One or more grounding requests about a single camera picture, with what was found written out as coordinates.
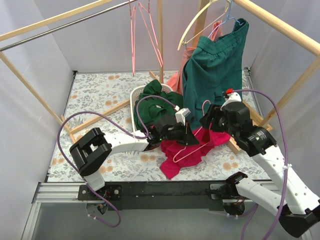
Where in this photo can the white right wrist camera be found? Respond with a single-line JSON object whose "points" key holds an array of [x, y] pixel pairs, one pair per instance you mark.
{"points": [[231, 96]]}

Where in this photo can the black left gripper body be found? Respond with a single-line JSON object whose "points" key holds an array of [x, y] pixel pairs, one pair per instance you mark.
{"points": [[186, 133]]}

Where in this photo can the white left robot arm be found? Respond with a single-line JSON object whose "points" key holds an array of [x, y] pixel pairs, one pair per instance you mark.
{"points": [[91, 151]]}

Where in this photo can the wooden clothes rack frame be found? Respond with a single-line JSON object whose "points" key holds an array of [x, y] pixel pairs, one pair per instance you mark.
{"points": [[287, 30]]}

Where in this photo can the magenta t shirt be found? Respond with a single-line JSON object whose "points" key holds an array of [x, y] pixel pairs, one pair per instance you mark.
{"points": [[180, 156]]}

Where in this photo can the dark green garment in basket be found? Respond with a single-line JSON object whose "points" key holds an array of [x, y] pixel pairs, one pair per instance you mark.
{"points": [[152, 109]]}

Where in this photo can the white laundry basket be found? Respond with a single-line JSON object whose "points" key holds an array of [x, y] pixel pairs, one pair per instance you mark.
{"points": [[134, 96]]}

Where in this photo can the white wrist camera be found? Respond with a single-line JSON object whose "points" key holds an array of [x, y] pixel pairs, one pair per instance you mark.
{"points": [[231, 96], [181, 114]]}

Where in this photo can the pink wire hanger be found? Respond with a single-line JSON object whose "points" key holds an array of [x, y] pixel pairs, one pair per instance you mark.
{"points": [[178, 160], [151, 31], [132, 12]]}

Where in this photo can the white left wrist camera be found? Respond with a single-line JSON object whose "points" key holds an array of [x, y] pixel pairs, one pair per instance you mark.
{"points": [[181, 114]]}

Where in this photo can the cream wooden hanger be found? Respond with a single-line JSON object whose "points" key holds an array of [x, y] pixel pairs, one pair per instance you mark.
{"points": [[199, 21]]}

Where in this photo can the salmon garment on hanger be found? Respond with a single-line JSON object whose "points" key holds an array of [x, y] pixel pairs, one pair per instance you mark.
{"points": [[176, 81]]}

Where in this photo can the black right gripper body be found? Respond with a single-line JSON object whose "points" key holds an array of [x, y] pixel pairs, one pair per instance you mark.
{"points": [[208, 118]]}

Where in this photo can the metal hanging rail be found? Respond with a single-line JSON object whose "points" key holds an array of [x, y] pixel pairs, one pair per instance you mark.
{"points": [[62, 25]]}

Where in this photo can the teal shorts on hanger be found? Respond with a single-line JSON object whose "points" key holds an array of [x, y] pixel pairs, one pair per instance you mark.
{"points": [[213, 68]]}

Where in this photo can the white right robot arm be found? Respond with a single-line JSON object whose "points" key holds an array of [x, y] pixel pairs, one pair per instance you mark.
{"points": [[297, 206]]}

